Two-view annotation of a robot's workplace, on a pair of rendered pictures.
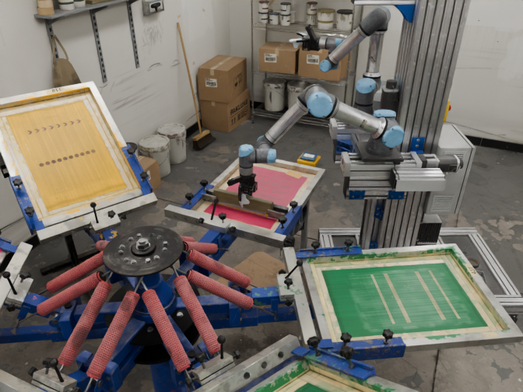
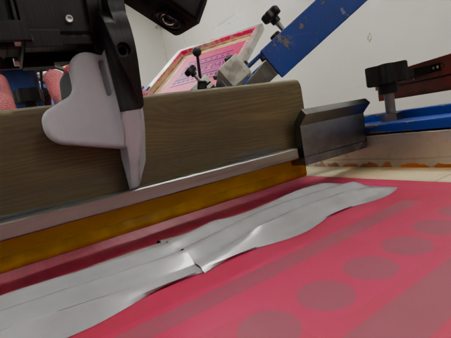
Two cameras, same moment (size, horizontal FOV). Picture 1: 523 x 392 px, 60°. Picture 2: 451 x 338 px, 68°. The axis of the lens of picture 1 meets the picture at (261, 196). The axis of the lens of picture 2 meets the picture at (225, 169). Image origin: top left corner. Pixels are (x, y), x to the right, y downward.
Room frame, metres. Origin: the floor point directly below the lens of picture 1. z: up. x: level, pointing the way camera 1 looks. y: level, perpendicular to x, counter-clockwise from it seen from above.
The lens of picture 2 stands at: (2.33, -0.07, 1.03)
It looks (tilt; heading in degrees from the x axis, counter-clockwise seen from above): 7 degrees down; 124
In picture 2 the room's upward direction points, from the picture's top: 10 degrees counter-clockwise
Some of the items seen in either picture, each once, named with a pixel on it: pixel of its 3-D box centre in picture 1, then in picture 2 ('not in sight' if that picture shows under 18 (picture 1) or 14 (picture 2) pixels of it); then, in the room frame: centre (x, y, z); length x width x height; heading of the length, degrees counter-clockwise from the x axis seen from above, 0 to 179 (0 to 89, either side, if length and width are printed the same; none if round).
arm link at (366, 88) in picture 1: (365, 90); not in sight; (2.79, -0.66, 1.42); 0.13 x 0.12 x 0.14; 154
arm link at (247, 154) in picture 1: (247, 155); not in sight; (2.12, 0.08, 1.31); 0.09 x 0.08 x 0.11; 93
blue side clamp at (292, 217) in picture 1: (287, 223); not in sight; (1.98, -0.14, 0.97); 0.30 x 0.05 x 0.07; 156
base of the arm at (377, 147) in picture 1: (380, 141); not in sight; (2.29, -0.66, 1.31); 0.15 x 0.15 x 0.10
